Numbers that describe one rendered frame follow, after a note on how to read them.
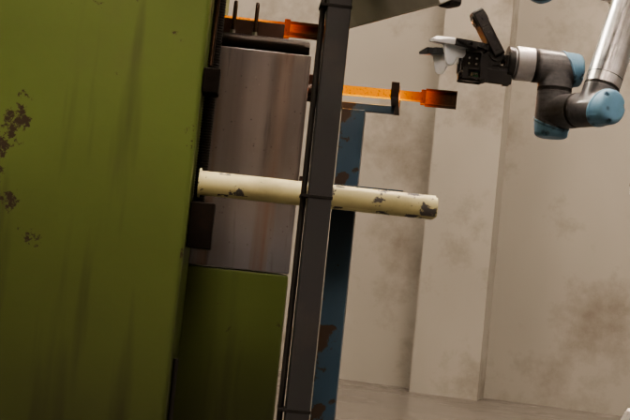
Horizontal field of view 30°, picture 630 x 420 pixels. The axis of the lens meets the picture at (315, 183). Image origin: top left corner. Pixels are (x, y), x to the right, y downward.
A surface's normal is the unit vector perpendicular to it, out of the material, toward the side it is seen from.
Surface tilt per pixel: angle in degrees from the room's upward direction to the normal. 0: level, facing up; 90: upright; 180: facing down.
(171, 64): 90
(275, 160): 90
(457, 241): 90
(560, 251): 90
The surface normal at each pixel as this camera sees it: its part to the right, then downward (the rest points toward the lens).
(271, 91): 0.06, -0.07
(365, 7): -0.81, 0.39
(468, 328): -0.29, -0.10
